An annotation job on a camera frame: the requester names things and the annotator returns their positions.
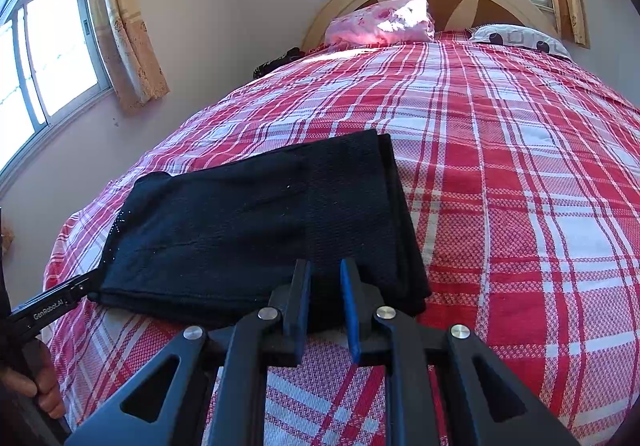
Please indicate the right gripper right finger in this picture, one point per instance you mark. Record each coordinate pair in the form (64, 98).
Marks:
(441, 383)

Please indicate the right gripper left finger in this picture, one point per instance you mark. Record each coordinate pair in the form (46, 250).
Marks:
(208, 387)

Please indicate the black pants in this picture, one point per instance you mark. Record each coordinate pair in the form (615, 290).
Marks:
(208, 247)

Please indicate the person's left hand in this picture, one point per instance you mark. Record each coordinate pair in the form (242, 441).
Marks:
(44, 387)

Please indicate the red plaid bedsheet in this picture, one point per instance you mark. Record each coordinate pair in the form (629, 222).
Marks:
(521, 173)

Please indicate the side window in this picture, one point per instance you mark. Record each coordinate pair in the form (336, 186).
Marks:
(50, 69)

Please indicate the black item beside bed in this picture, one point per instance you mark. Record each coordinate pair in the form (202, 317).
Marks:
(290, 56)

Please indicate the yellow side window curtain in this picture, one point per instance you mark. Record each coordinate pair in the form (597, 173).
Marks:
(127, 53)

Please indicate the pink floral pillow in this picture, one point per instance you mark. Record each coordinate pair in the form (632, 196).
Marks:
(384, 23)

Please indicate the white patterned pillow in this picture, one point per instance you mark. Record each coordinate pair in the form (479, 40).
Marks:
(518, 36)

